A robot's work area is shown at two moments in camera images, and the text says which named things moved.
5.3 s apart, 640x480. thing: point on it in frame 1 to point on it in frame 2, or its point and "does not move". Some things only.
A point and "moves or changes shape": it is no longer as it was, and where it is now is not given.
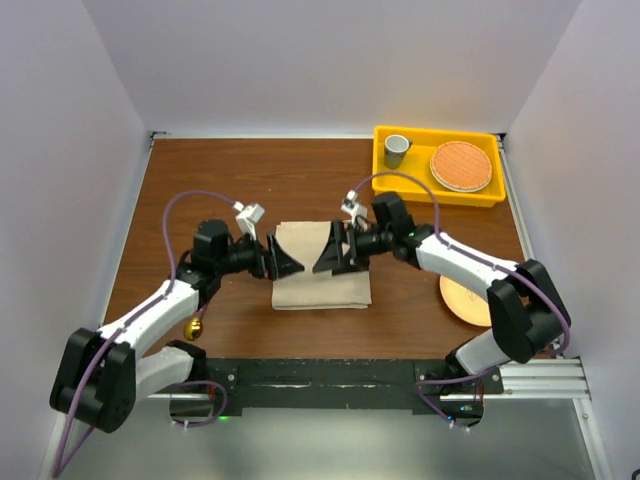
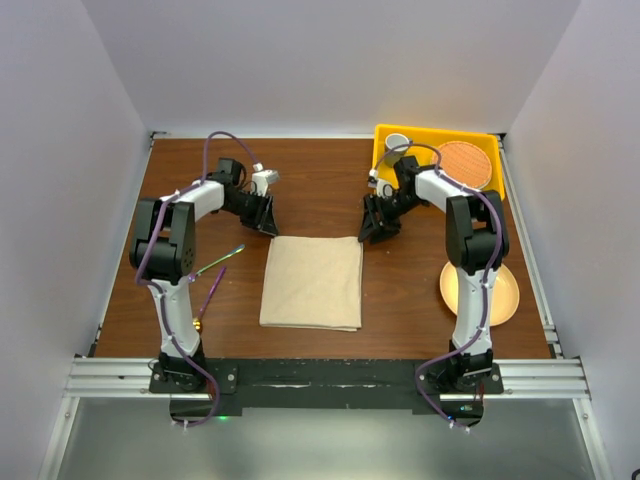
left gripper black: x=266 y=259 to x=267 y=222
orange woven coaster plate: x=461 y=166 does not move
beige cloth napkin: x=311 y=290 moves or changes shape
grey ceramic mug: x=395 y=148 does not move
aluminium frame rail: x=536 y=379 does not move
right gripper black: x=333 y=255 to x=371 y=221
